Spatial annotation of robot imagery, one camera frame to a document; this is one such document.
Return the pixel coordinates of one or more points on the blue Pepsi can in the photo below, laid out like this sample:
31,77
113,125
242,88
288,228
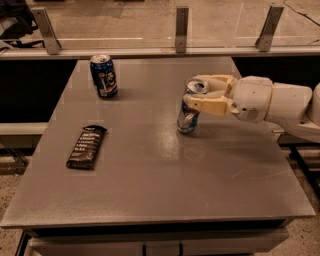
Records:
104,76

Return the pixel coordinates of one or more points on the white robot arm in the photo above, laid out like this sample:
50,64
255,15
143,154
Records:
295,108

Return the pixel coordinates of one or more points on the horizontal metal rail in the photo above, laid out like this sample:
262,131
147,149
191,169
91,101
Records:
127,53

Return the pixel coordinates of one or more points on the right metal rail bracket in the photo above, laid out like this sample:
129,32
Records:
264,41

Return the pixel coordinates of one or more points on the metal rail bracket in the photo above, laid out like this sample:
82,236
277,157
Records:
51,42
264,41
182,14

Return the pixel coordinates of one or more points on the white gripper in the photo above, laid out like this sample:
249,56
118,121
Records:
252,98

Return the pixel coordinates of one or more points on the black snack bar wrapper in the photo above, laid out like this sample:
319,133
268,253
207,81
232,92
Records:
85,150

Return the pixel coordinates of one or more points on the Red Bull can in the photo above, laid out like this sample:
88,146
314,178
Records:
188,117

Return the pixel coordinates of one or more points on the middle metal rail bracket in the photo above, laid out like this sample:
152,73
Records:
182,14

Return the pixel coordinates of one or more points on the grey table cabinet base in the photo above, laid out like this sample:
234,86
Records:
235,238

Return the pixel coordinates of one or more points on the dark equipment top left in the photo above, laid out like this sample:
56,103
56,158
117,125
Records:
16,21

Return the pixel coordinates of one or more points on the left metal rail bracket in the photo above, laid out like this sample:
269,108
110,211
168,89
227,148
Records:
51,42

